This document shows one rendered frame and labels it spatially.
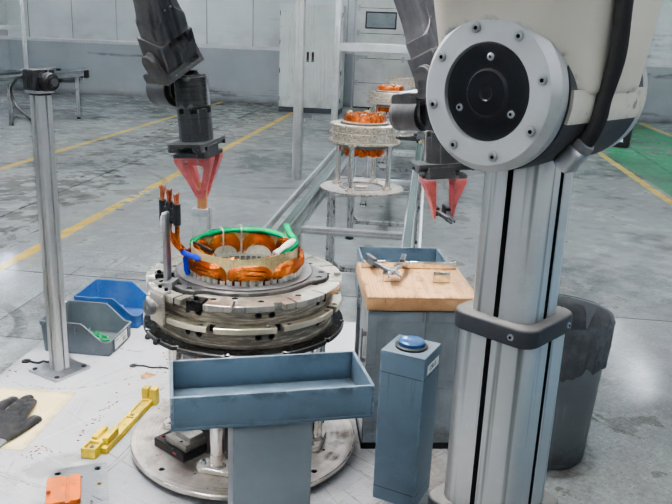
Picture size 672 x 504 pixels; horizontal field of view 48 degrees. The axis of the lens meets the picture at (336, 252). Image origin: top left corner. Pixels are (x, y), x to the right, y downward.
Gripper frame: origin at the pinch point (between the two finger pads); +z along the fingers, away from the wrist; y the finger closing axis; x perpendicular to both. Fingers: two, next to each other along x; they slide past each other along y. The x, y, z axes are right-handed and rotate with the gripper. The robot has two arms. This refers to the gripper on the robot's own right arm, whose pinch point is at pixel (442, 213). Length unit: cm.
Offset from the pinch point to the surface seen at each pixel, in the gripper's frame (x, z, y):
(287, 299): 21.8, 7.9, 27.9
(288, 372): 35.0, 14.2, 28.0
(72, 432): 5, 36, 68
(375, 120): -207, -4, -11
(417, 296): 10.8, 11.9, 6.4
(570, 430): -108, 101, -67
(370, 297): 11.4, 11.4, 14.4
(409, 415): 27.4, 25.2, 10.5
